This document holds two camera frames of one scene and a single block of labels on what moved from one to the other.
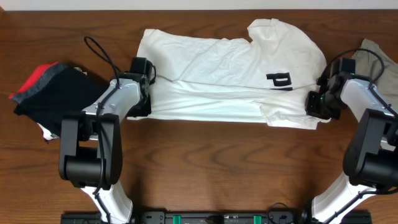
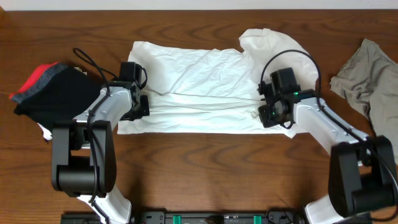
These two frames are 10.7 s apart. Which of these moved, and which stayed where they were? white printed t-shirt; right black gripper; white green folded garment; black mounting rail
Moved: white printed t-shirt; right black gripper
Stayed: black mounting rail; white green folded garment
